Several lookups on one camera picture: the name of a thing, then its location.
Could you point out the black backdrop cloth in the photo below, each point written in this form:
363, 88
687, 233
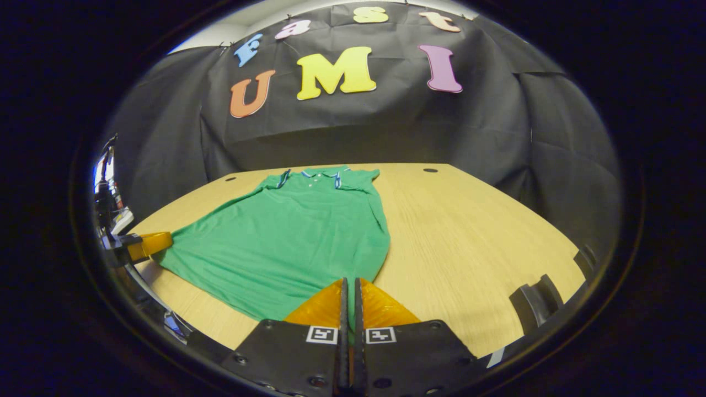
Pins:
386, 127

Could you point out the black curved bracket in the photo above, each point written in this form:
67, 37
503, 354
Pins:
535, 303

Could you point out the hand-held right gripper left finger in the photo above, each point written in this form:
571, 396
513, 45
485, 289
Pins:
344, 358

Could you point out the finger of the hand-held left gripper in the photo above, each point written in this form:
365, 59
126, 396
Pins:
151, 244

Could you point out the green T-shirt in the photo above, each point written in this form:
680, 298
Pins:
276, 237

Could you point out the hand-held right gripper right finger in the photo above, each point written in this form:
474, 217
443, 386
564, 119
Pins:
358, 358

